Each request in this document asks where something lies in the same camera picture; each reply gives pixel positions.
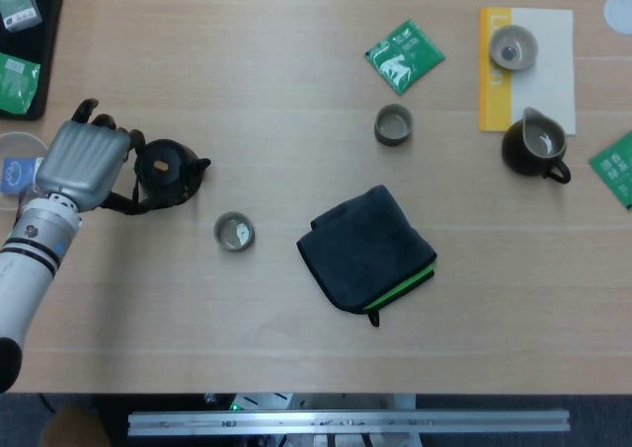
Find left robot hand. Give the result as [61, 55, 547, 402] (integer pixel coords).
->
[34, 98, 147, 216]

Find black teapot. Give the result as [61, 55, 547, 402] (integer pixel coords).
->
[128, 138, 212, 216]

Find blue tea packet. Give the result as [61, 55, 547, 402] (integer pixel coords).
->
[1, 156, 45, 194]

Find round white container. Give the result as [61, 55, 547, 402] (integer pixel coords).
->
[0, 131, 50, 211]

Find green tea packet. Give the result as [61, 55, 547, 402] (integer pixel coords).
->
[588, 130, 632, 209]
[364, 19, 446, 97]
[0, 51, 41, 116]

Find black tray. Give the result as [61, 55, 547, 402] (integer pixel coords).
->
[0, 0, 67, 121]

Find grey ceramic teacup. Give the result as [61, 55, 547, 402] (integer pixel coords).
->
[373, 103, 415, 148]
[212, 211, 257, 254]

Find grey white tea packet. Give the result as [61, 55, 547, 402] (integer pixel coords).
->
[0, 0, 41, 33]

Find dark grey folded cloth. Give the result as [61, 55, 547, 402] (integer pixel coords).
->
[295, 185, 438, 328]

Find black ceramic pitcher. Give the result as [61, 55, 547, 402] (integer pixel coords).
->
[501, 107, 572, 184]

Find grey ceramic bowl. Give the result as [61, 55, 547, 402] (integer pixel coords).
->
[489, 24, 539, 71]

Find yellow and white booklet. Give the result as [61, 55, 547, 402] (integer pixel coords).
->
[479, 6, 578, 136]

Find aluminium rail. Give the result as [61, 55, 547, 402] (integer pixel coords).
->
[127, 409, 572, 437]

